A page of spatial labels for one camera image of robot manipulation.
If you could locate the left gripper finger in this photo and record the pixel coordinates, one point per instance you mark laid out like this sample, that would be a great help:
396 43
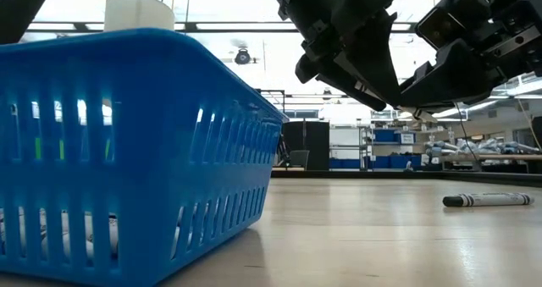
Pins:
372 58
351 88

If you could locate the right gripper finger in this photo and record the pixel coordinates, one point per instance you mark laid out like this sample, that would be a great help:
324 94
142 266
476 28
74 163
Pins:
453 79

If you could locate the blue plastic basket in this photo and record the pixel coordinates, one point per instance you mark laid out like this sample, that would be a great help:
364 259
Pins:
139 160

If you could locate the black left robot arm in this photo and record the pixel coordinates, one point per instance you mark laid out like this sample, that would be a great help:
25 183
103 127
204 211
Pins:
21 3

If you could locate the blue storage bin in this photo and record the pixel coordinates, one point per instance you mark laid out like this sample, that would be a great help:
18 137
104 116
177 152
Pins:
385 136
345 164
394 162

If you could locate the black panel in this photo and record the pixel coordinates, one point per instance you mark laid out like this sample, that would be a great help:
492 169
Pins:
313 143

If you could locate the grey plastic-wrapped items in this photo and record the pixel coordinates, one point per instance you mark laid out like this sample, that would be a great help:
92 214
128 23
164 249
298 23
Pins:
487 146

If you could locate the black overhead rig beam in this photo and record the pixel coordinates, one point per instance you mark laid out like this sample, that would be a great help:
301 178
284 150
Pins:
237 26

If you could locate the grey office chair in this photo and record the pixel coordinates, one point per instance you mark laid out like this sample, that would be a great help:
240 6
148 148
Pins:
300 159

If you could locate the wooden workbench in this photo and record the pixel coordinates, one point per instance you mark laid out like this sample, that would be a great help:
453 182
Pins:
499 157

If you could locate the white cylinder table lamp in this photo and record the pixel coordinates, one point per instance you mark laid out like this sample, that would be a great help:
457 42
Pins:
137 12

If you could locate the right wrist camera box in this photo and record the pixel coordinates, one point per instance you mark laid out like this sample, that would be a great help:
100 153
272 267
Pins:
453 20

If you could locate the black ceiling-mounted camera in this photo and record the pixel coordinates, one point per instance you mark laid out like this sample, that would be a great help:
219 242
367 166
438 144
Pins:
242 57

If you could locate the black aluminium table frame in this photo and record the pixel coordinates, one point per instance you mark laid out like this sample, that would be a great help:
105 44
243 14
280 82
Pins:
423 174

